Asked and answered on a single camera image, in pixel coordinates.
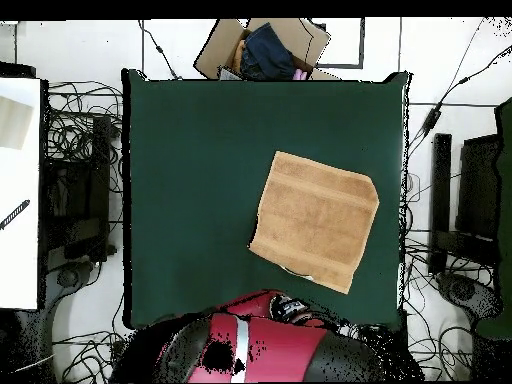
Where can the tan terry towel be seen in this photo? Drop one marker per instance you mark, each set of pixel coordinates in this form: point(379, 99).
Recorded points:
point(316, 220)

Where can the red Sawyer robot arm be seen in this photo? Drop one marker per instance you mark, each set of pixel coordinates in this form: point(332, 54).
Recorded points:
point(272, 344)

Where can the black flat device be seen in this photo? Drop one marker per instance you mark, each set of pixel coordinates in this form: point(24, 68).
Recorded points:
point(16, 71)

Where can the dark green table cloth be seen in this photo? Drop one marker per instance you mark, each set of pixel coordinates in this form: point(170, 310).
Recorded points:
point(180, 160)

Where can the pink garment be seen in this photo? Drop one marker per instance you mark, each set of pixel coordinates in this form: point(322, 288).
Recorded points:
point(300, 74)

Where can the tan garment in box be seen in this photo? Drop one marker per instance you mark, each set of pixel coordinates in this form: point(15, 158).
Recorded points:
point(238, 54)

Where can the dark blue jeans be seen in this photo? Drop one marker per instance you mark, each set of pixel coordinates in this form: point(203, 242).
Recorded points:
point(266, 52)

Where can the open cardboard box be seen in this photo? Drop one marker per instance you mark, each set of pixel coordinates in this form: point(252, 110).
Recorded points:
point(218, 44)

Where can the white desk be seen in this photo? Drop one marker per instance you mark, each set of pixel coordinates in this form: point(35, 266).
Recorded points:
point(20, 260)

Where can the beige paper sheet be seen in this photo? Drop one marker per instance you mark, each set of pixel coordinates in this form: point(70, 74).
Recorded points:
point(14, 124)

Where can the black metal frame piece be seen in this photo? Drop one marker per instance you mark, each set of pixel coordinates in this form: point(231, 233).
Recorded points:
point(362, 40)

